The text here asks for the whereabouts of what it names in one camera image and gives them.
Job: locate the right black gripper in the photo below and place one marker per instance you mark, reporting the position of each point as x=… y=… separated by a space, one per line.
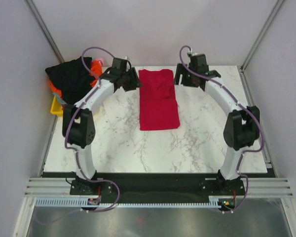
x=181 y=70

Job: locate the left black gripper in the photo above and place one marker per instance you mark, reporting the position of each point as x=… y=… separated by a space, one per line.
x=135 y=83

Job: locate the crimson red t shirt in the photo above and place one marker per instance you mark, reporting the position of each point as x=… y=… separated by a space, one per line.
x=158 y=105

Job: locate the yellow plastic basket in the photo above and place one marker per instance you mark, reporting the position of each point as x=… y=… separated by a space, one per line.
x=56 y=108

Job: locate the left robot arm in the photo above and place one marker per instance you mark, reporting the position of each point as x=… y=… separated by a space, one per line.
x=78 y=126

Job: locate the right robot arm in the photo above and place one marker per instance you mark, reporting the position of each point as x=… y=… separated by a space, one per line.
x=242 y=126

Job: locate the pink garment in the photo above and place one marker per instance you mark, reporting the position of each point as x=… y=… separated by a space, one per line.
x=101 y=61

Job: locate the orange t shirt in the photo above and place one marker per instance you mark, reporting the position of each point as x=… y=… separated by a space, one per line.
x=95 y=67

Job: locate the black t shirt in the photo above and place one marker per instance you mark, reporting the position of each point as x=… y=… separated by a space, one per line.
x=74 y=78

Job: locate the grey blue garment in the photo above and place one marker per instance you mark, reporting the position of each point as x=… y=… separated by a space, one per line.
x=58 y=94

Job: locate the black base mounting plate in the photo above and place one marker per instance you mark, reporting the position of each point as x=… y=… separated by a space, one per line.
x=156 y=187

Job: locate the right aluminium frame post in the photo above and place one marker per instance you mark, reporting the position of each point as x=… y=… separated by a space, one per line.
x=262 y=33

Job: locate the aluminium frame post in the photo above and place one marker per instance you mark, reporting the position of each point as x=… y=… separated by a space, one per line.
x=44 y=29
x=262 y=33

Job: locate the left aluminium frame post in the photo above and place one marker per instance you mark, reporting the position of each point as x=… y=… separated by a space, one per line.
x=44 y=29

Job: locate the right aluminium rail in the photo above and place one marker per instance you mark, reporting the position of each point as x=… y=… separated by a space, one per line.
x=269 y=188

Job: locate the aluminium rail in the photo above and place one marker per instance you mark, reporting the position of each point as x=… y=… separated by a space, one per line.
x=269 y=188
x=47 y=187

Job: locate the white slotted cable duct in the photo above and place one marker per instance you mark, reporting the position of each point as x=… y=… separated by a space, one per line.
x=87 y=202

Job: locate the left aluminium rail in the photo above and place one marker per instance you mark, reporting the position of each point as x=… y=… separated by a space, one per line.
x=47 y=187

